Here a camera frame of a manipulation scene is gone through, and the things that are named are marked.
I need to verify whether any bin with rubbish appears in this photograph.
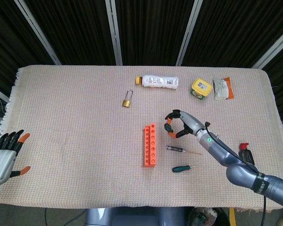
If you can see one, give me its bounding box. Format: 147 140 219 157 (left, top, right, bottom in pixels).
188 207 229 226

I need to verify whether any yellow upright bar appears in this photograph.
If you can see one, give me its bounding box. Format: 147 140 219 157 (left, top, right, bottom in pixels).
229 207 237 226

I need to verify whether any grey metal post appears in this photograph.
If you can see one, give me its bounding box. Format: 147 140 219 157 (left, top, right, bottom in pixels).
0 84 10 103
105 0 123 66
175 0 203 66
251 28 283 70
14 0 62 66

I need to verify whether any black bottle red cap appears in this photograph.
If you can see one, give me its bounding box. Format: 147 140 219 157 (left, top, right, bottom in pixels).
238 142 255 165

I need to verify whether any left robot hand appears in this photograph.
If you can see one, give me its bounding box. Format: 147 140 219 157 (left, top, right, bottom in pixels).
0 129 32 185

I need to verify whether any brass padlock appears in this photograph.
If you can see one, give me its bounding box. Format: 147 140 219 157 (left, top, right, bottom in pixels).
121 89 133 109

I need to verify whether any white bottle yellow cap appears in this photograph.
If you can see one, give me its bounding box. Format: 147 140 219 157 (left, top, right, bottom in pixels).
135 74 180 90

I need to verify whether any black pleated curtain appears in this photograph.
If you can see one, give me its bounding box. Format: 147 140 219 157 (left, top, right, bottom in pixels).
0 0 283 123

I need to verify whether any orange perforated block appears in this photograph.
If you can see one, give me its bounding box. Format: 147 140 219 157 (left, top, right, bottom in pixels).
141 123 158 168

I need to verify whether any white orange snack packet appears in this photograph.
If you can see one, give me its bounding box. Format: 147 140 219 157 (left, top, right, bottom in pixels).
212 77 235 101

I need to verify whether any grey robot torso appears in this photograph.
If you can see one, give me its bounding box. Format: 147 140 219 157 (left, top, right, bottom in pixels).
84 206 187 226

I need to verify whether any green handled screwdriver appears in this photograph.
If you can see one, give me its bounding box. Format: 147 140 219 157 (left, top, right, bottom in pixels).
171 164 205 174

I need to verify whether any green tub yellow lid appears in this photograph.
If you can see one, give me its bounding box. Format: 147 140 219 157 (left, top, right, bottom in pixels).
190 78 214 100

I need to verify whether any beige woven tablecloth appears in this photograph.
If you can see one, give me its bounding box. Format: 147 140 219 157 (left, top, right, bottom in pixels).
0 65 283 211

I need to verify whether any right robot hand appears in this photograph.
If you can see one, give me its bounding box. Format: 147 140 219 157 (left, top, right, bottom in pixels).
164 109 206 139

